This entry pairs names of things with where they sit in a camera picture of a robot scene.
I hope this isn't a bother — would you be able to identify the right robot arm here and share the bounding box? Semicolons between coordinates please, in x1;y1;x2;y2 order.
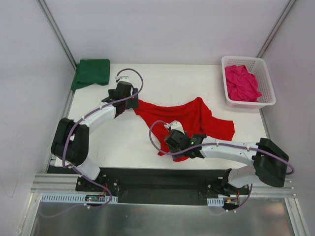
164;130;289;196

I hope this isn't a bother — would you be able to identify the left white cable duct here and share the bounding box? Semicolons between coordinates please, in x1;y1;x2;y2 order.
41;193;118;204

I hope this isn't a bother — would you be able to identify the white cable duct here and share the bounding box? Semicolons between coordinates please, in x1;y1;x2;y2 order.
207;197;224;207
41;193;118;204

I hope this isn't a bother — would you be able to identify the aluminium frame rail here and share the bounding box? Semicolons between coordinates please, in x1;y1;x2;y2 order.
31;173;78;193

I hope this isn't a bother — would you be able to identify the purple cable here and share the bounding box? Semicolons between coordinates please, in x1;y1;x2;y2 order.
149;120;295;213
39;68;144;218

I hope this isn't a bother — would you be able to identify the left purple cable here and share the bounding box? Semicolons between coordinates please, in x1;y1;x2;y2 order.
39;68;144;218

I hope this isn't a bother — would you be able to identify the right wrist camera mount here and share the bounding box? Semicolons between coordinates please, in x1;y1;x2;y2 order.
164;120;185;134

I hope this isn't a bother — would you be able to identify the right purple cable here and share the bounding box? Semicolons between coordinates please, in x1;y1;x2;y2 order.
149;120;295;213

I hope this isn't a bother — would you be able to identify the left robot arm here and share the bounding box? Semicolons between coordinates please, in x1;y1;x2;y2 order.
51;81;139;191

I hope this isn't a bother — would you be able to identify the right white cable duct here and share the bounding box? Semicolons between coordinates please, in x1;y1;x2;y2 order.
207;197;224;207

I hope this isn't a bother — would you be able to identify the folded green t shirt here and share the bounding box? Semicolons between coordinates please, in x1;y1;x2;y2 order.
71;59;111;90

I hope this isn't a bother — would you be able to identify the red t shirt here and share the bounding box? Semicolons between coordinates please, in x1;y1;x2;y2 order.
133;96;235;163

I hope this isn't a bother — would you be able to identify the white plastic basket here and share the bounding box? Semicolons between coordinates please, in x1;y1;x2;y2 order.
221;56;276;109

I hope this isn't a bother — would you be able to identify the pink t shirt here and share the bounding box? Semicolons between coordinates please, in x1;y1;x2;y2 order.
225;65;262;102

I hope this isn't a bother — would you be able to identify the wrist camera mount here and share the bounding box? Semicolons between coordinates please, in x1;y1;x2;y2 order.
115;76;131;85
164;120;185;134

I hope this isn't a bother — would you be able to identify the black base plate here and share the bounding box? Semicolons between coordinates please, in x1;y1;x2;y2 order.
75;168;249;206

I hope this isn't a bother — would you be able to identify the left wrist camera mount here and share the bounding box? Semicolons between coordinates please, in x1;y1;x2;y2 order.
115;76;131;85

